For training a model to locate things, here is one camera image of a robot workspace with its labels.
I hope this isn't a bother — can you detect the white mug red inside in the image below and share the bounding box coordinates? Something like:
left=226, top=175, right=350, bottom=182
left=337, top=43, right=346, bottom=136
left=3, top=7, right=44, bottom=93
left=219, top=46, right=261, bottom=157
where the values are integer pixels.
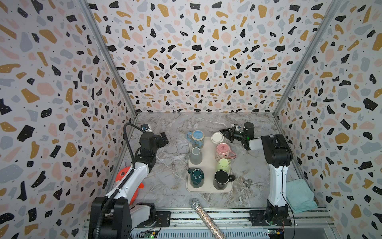
left=211, top=132, right=225, bottom=145

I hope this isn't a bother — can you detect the pink mug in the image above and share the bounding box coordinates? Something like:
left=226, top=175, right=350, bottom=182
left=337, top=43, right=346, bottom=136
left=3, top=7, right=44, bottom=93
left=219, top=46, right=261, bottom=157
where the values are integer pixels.
left=215, top=142, right=236, bottom=161

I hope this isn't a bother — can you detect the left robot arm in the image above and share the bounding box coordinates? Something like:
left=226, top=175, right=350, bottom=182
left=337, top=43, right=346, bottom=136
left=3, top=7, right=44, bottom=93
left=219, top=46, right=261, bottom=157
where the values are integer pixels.
left=88, top=132, right=169, bottom=239

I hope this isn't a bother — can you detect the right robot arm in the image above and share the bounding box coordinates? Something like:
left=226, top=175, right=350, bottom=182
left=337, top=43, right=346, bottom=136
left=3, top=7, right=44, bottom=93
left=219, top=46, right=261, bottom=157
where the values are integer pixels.
left=219, top=122, right=292, bottom=227

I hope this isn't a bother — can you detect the light green mug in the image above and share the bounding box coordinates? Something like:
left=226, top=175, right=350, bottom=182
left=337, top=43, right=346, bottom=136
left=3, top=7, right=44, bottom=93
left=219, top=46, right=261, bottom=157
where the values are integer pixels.
left=216, top=158, right=231, bottom=173

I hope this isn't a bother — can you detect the blue glazed mug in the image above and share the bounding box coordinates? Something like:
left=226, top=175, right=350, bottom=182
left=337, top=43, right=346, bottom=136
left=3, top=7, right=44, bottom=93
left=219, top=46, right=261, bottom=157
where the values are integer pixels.
left=187, top=130, right=205, bottom=148

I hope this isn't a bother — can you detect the black mug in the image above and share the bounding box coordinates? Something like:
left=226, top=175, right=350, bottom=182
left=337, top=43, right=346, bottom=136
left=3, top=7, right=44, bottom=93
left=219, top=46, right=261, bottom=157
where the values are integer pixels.
left=213, top=170, right=236, bottom=190

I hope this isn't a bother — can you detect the dark green mug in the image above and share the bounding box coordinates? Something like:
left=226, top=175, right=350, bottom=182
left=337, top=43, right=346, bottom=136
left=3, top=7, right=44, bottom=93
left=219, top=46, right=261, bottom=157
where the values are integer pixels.
left=188, top=168, right=205, bottom=188

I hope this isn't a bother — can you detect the grey frosted cup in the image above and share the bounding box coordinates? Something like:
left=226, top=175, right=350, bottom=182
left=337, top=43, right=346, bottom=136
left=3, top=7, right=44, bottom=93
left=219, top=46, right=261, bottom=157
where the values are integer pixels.
left=189, top=147, right=203, bottom=165

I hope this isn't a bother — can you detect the beige rectangular tray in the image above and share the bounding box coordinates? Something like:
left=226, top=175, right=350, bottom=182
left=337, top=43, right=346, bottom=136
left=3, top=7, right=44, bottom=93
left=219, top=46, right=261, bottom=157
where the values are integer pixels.
left=186, top=137, right=233, bottom=193

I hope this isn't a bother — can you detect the small clear glass piece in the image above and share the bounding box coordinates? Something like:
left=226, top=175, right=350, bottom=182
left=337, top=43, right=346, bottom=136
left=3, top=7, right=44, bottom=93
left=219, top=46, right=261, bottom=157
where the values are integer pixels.
left=243, top=179, right=253, bottom=189

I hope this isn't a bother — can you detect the red shark plush toy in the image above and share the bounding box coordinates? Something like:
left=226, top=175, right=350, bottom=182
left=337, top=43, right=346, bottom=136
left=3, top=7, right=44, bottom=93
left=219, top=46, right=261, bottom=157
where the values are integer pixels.
left=115, top=166, right=144, bottom=205

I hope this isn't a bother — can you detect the teal folded cloth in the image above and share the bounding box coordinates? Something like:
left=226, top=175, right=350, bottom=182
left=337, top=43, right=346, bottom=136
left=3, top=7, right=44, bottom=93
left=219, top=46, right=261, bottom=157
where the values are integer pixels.
left=286, top=179, right=318, bottom=213

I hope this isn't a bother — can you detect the glitter filled tube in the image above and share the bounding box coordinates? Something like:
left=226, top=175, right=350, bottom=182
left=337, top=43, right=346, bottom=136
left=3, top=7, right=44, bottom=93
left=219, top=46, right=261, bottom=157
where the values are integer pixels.
left=191, top=198, right=226, bottom=239

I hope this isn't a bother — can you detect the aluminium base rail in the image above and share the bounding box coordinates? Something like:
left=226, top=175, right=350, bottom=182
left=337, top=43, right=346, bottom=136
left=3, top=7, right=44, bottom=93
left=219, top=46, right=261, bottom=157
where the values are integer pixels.
left=129, top=208, right=341, bottom=239

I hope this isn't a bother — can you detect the aluminium corner post left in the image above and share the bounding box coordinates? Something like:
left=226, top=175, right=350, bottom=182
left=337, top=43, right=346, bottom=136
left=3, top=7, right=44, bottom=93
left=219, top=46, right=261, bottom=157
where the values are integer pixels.
left=78, top=0, right=137, bottom=119

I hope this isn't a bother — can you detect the aluminium corner post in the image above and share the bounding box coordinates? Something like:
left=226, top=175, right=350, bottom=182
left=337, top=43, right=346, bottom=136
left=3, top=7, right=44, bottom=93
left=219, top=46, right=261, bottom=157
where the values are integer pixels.
left=78, top=0, right=137, bottom=119
left=273, top=0, right=342, bottom=118

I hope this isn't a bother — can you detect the aluminium corner post right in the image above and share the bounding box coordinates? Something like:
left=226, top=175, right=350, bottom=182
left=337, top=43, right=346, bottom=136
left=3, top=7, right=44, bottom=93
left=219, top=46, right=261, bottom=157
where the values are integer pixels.
left=273, top=0, right=342, bottom=118

